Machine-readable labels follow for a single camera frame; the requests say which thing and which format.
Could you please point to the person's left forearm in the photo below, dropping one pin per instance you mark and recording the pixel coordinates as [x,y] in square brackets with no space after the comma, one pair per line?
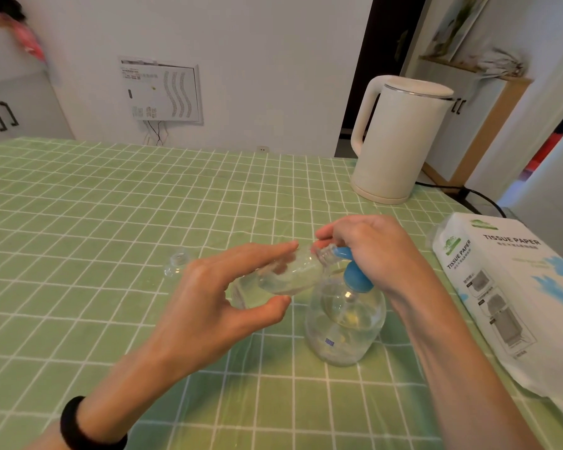
[122,403]

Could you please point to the white tissue paper pack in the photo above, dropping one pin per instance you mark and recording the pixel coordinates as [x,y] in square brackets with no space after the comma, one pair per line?
[506,290]

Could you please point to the large clear bottle blue pump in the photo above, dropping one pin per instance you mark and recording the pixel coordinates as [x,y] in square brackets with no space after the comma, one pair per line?
[345,323]

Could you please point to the cream electric kettle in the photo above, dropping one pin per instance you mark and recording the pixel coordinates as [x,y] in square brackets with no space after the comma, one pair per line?
[399,142]

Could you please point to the red object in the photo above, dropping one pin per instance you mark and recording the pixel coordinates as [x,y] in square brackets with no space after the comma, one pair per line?
[546,152]

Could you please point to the pink hanging item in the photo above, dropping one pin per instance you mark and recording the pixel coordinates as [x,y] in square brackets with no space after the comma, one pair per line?
[30,39]

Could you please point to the person's right forearm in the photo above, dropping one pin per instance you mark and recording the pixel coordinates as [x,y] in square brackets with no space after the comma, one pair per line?
[474,379]

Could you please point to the leaning framed picture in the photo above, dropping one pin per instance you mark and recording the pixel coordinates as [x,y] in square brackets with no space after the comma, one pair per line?
[457,25]

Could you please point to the crumpled grey paper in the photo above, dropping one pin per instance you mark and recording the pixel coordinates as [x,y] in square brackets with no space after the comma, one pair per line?
[502,63]

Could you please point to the white door wooden side cabinet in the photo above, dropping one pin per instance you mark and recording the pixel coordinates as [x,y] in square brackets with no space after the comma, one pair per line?
[460,131]

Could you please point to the green checked tablecloth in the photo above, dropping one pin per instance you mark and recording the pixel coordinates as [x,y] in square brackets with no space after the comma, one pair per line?
[75,285]

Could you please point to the small clear plastic bottle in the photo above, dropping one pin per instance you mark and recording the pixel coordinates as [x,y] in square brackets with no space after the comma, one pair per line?
[286,276]
[176,264]

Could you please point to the black wrist band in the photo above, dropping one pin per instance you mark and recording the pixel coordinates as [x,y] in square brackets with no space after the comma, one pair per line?
[72,431]

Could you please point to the white wall panel cover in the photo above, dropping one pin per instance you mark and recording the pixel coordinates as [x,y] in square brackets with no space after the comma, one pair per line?
[164,91]

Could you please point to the person's left hand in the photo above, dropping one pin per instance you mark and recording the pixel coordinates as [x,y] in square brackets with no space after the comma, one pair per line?
[201,323]

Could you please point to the person's right hand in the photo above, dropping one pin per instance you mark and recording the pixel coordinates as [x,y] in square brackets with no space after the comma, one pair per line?
[389,257]

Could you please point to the wooden top white cabinet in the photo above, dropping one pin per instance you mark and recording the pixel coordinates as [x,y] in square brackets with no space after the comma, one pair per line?
[21,105]

